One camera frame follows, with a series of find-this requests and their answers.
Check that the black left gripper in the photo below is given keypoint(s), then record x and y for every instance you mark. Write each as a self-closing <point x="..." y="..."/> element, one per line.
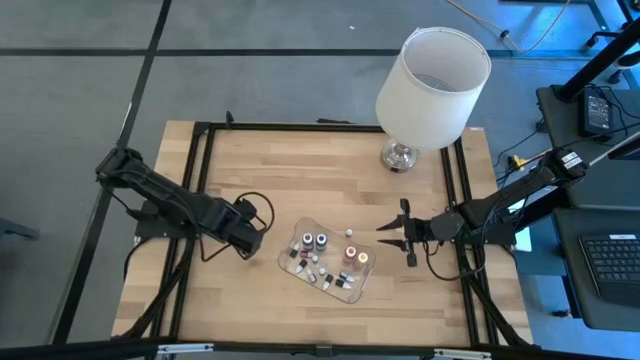
<point x="240" y="225"/>

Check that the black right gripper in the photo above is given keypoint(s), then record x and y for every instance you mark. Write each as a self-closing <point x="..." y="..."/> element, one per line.
<point x="422" y="230"/>

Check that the orange food coloring bottle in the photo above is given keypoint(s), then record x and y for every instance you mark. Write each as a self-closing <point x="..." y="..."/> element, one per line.
<point x="350" y="251"/>

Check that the clear plastic bin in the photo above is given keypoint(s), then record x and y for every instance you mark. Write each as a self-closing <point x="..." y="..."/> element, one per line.
<point x="335" y="260"/>

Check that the purple food coloring bottle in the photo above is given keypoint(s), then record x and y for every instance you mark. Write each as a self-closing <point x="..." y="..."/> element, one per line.
<point x="307" y="241"/>

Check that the blue food coloring bottle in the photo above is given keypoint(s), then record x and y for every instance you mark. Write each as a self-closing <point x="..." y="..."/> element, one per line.
<point x="321" y="241"/>

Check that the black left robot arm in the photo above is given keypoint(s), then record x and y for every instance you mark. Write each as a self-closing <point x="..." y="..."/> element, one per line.
<point x="170" y="192"/>

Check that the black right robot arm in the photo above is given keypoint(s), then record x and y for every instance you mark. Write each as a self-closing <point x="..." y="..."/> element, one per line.
<point x="515" y="189"/>

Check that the white shade table lamp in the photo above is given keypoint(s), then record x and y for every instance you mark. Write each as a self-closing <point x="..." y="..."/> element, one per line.
<point x="430" y="110"/>

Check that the black beam with silver brackets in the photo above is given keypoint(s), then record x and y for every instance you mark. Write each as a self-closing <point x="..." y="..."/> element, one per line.
<point x="75" y="350"/>

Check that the black computer desk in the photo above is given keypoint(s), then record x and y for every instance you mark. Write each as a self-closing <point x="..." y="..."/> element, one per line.
<point x="610" y="190"/>

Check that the black computer keyboard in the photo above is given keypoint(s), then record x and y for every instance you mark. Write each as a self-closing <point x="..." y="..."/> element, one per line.
<point x="615" y="265"/>

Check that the black power adapter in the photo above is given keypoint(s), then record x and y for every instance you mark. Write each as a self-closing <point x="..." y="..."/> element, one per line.
<point x="596" y="112"/>

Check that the white slanted rod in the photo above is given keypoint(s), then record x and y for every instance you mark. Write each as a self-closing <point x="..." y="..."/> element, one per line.
<point x="617" y="147"/>

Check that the black slanted pole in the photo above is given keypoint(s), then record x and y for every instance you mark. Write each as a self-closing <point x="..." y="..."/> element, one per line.
<point x="595" y="67"/>

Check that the black office chair base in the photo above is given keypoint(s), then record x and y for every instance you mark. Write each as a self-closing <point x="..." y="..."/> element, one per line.
<point x="600" y="36"/>

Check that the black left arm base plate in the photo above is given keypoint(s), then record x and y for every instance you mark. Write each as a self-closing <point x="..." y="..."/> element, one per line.
<point x="150" y="231"/>

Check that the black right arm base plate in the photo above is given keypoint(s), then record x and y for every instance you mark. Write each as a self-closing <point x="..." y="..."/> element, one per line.
<point x="505" y="240"/>

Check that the black aluminium table frame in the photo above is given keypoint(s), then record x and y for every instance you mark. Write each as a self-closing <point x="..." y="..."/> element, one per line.
<point x="300" y="126"/>

